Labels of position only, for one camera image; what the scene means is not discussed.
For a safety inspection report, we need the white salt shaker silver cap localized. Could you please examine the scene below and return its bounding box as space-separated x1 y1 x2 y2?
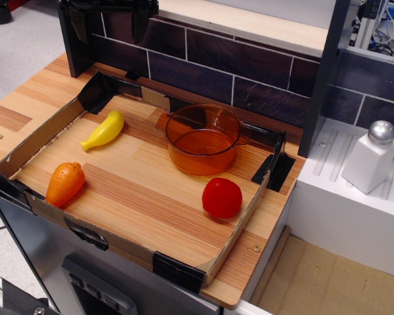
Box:
341 120 394 194

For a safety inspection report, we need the dark grey shelf post left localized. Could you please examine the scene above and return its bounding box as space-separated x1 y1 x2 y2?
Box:
57 1 95 77

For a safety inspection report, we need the cables and aluminium frame background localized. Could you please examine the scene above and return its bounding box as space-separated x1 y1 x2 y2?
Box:
347 0 394 59

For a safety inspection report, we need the dark grey shelf post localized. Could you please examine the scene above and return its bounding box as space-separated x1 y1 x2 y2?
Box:
57 1 95 77
298 1 350 158

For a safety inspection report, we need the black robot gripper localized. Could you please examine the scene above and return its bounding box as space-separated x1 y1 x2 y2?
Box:
59 0 159 44

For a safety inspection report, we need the transparent orange plastic pot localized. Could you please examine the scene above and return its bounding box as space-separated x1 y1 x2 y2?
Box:
156 104 252 176

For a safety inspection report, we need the orange plastic toy carrot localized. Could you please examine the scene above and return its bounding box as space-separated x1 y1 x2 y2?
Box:
45 162 85 207

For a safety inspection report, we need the light wooden shelf board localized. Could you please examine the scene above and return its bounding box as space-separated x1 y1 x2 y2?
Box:
158 0 328 58

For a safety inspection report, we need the yellow plastic toy banana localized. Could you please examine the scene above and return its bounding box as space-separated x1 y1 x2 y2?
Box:
80 110 124 150

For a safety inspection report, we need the white toy sink drainboard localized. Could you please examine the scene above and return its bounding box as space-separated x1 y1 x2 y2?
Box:
287 119 394 276

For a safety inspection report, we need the cardboard fence with black tape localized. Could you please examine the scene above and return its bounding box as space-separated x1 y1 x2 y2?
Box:
0 70 296 294

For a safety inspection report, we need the dark grey shelf post right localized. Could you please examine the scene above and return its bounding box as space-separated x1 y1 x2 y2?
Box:
298 1 350 158

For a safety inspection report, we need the red plastic toy tomato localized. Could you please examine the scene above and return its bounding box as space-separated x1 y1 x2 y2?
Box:
202 177 242 219

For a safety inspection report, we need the grey toy oven front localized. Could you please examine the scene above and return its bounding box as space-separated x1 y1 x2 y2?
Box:
0 197 223 314

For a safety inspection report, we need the black object top left corner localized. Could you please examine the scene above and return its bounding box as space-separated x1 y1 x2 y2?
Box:
0 0 14 26

